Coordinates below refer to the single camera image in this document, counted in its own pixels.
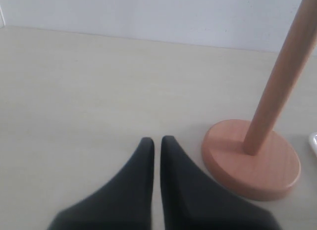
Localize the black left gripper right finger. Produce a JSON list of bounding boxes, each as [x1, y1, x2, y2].
[[160, 136, 265, 230]]

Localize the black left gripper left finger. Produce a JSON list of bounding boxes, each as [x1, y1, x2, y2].
[[49, 138, 155, 230]]

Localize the wooden paper towel holder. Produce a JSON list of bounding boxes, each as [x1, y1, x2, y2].
[[202, 0, 317, 201]]

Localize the white plastic tray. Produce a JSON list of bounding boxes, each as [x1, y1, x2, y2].
[[308, 132, 317, 156]]

